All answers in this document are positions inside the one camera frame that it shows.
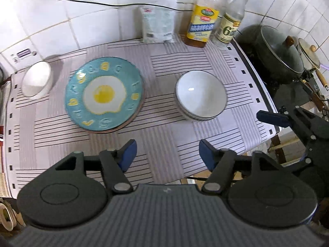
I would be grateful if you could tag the pink bunny carrot plate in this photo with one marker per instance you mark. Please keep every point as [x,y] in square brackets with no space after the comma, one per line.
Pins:
[110,101]

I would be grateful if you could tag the small white bowl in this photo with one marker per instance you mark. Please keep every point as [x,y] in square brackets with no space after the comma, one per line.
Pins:
[201,93]

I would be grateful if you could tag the blue fried egg plate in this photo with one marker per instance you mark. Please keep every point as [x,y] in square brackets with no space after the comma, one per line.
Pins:
[103,66]

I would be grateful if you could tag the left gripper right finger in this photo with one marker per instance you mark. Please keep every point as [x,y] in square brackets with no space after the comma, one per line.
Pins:
[220,162]

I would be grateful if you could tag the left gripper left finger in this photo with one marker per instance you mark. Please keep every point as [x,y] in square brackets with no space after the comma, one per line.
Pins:
[114,165]

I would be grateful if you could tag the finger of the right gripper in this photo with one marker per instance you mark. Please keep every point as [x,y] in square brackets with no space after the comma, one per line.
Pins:
[311,130]

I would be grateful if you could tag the cooking wine bottle yellow label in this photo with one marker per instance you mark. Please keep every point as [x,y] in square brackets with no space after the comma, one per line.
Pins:
[203,19]

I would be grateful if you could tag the white plastic bag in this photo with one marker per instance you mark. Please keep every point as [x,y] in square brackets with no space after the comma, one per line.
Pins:
[158,24]

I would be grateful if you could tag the vinegar bottle yellow cap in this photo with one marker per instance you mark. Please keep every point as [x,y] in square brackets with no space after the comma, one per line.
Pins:
[229,23]

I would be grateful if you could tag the striped table cloth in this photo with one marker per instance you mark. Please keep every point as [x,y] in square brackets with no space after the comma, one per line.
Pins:
[38,133]

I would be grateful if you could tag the black wok with lid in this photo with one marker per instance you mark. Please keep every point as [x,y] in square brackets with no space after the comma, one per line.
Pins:
[277,60]

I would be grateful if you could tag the small pot with lid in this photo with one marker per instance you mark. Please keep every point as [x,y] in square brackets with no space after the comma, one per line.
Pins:
[311,61]

